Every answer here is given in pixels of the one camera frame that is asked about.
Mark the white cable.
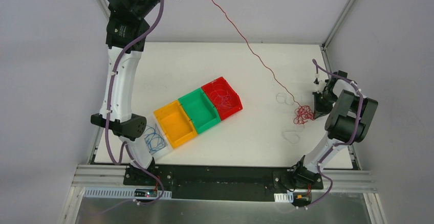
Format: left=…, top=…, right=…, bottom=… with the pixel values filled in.
left=275, top=92, right=302, bottom=145

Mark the pink cable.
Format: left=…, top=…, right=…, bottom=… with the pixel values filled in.
left=209, top=82, right=240, bottom=112

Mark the blue cable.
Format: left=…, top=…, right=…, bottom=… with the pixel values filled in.
left=143, top=124, right=167, bottom=155

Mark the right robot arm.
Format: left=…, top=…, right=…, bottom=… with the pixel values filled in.
left=289, top=71, right=379, bottom=189

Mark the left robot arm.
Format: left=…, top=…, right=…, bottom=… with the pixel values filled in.
left=91, top=0, right=164, bottom=185

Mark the red plastic bin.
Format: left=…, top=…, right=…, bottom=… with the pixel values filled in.
left=201, top=77, right=243, bottom=121

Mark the green plastic bin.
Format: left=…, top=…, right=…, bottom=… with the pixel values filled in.
left=178, top=88, right=221, bottom=134

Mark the yellow plastic bin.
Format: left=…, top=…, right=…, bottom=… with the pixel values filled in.
left=154, top=100, right=198, bottom=149

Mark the clear plastic bin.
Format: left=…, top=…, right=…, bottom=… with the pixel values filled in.
left=143, top=115, right=173, bottom=161

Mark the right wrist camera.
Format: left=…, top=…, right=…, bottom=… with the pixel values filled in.
left=314, top=74, right=326, bottom=93

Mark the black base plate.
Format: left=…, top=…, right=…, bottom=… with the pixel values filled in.
left=123, top=164, right=323, bottom=201

